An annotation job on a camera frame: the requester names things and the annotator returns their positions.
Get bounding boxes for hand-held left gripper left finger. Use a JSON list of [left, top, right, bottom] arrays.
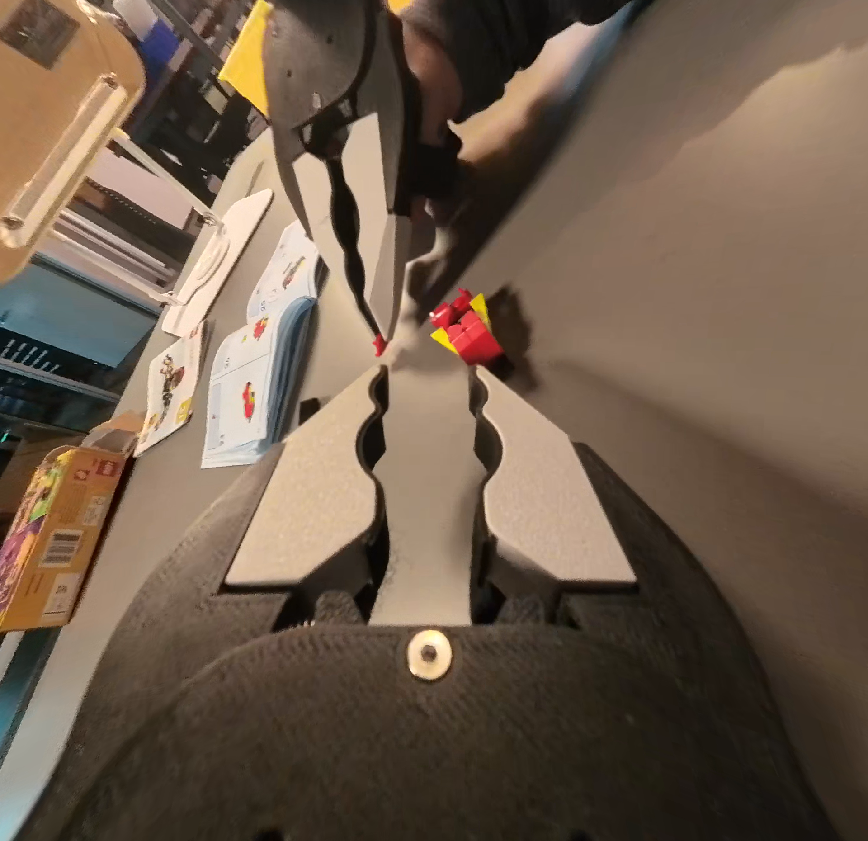
[[222, 365, 390, 608]]

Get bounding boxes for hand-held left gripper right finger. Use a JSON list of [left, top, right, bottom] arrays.
[[469, 365, 640, 608]]

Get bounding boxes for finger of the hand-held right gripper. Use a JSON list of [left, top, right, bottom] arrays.
[[339, 112, 416, 343], [273, 132, 382, 340]]

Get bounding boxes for red yellow lego body assembly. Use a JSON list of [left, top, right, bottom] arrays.
[[430, 288, 507, 369]]

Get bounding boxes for lego instruction booklet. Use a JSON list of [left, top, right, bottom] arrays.
[[133, 321, 208, 457], [201, 220, 328, 470]]

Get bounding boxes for closed lego instruction booklet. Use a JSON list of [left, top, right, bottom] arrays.
[[133, 321, 208, 457]]

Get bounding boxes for colourful cardboard lego box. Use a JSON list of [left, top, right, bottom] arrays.
[[0, 410, 147, 633]]

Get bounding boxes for person's right hand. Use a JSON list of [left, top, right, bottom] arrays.
[[406, 30, 467, 146]]

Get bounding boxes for yellow plastic bin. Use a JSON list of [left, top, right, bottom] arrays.
[[217, 0, 435, 118]]

